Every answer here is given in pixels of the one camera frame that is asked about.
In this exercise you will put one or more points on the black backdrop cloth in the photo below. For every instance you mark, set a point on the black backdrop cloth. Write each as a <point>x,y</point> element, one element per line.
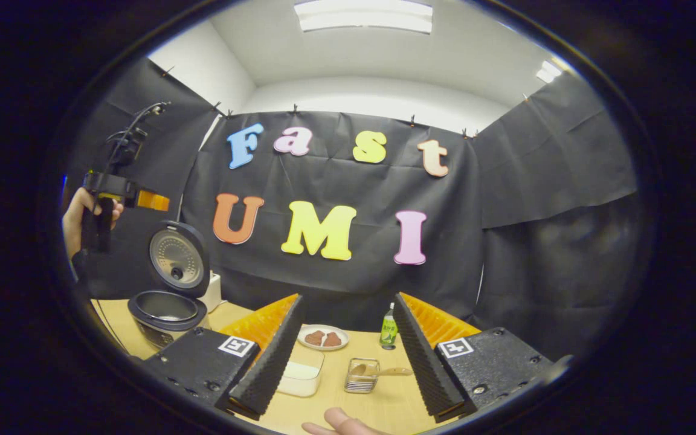
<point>336,181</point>

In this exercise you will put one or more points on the white toaster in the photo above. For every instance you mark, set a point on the white toaster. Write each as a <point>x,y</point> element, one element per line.
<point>214,293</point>

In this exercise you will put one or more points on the brown meat piece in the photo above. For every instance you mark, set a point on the brown meat piece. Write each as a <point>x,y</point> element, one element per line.
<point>332,339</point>
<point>314,338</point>

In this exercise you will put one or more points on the silver black rice cooker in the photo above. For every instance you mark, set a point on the silver black rice cooker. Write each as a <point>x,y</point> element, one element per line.
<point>170,309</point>

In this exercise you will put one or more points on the clear box of white rice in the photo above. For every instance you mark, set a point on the clear box of white rice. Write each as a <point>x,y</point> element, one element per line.
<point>299,377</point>

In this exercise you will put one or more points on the white round plate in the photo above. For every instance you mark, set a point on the white round plate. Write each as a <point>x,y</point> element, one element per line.
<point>324,349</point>

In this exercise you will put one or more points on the green label drink bottle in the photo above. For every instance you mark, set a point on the green label drink bottle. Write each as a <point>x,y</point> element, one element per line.
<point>388,331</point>

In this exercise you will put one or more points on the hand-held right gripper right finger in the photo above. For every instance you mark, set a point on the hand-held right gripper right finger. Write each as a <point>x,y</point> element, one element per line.
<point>423,362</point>

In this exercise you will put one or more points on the small ceiling light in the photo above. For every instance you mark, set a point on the small ceiling light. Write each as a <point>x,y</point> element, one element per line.
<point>548,71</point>

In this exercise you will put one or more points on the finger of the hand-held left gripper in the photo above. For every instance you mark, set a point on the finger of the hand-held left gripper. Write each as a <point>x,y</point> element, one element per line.
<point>153,200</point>

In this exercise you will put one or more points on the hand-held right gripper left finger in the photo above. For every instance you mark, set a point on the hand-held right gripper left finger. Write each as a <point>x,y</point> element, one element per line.
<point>272,362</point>

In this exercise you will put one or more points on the large ceiling light panel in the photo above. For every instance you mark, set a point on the large ceiling light panel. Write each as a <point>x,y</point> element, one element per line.
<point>363,15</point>

